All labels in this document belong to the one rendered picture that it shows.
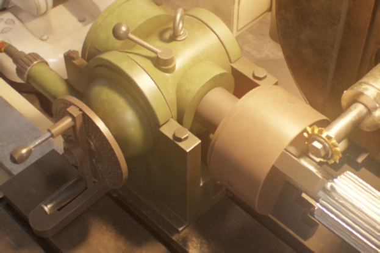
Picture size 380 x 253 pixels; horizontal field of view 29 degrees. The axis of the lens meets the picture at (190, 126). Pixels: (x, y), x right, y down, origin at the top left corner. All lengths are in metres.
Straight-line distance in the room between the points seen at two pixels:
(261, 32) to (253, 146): 2.10
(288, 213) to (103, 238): 0.35
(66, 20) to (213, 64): 1.62
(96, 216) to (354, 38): 0.57
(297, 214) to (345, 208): 0.11
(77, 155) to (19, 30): 1.53
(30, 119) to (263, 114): 0.94
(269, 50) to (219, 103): 1.90
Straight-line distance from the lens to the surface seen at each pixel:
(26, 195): 1.43
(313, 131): 1.10
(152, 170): 1.32
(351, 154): 1.20
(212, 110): 1.22
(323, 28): 1.31
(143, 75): 1.19
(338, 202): 1.13
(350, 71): 1.31
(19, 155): 1.14
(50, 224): 1.35
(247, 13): 1.51
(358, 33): 1.25
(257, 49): 3.12
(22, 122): 1.91
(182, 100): 1.22
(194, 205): 1.32
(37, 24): 2.83
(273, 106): 1.14
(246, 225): 1.36
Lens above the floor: 2.15
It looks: 50 degrees down
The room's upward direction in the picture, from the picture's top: straight up
